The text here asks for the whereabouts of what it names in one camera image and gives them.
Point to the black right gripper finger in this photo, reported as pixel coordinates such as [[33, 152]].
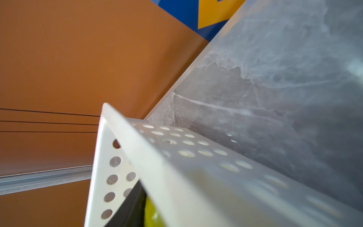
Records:
[[132, 211]]

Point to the green mango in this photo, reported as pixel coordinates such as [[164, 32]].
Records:
[[152, 217]]

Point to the white perforated plastic basket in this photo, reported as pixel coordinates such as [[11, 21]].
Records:
[[195, 182]]

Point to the aluminium corner post left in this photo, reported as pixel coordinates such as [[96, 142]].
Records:
[[31, 181]]

